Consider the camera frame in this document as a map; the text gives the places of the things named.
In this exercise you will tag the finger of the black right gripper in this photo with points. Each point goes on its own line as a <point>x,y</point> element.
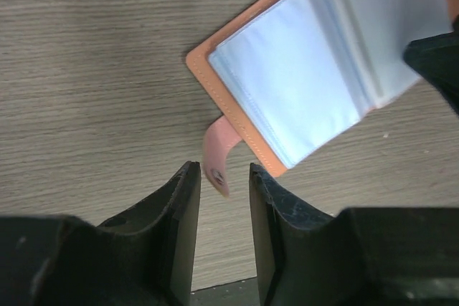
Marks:
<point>436,60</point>

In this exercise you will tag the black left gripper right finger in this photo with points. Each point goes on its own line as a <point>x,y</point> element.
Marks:
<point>362,256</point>

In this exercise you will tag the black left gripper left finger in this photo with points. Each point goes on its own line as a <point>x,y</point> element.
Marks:
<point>141,256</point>

